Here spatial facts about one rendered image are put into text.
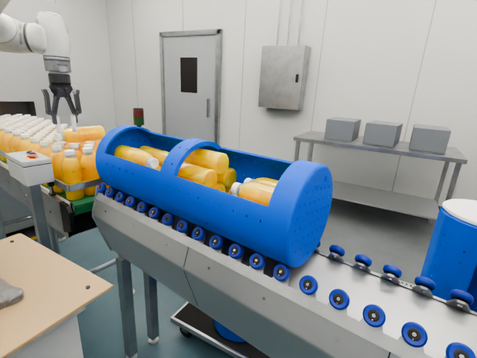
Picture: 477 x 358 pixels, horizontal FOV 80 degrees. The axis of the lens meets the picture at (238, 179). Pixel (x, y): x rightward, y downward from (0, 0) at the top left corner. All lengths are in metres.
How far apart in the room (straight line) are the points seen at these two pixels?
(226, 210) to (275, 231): 0.15
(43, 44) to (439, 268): 1.66
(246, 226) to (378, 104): 3.43
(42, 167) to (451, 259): 1.56
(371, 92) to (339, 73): 0.47
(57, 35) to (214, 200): 0.89
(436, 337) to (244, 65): 4.19
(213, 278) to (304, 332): 0.30
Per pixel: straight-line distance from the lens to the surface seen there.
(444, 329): 0.84
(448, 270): 1.27
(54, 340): 0.73
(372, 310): 0.72
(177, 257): 1.00
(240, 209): 0.72
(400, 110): 4.01
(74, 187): 1.41
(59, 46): 1.35
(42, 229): 1.55
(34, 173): 1.38
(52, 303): 0.68
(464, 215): 1.23
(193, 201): 0.84
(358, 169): 4.14
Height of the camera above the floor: 1.41
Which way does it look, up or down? 18 degrees down
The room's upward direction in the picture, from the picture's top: 3 degrees clockwise
